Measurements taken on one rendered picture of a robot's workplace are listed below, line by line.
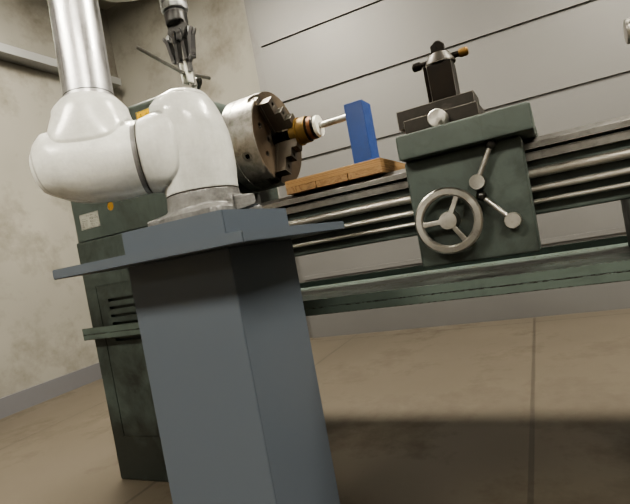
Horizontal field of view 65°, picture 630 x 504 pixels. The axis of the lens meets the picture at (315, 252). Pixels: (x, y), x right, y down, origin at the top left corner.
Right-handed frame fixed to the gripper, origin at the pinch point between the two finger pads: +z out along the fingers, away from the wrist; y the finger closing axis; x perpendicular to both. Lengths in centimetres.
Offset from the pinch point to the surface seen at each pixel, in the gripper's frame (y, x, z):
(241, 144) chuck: 18.5, -3.6, 29.1
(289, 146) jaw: 28.9, 8.1, 31.3
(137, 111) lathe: -11.1, -14.0, 12.0
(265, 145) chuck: 23.6, 2.2, 30.2
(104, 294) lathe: -42, -14, 68
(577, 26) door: 129, 203, -33
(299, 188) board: 37, -6, 47
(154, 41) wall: -179, 199, -130
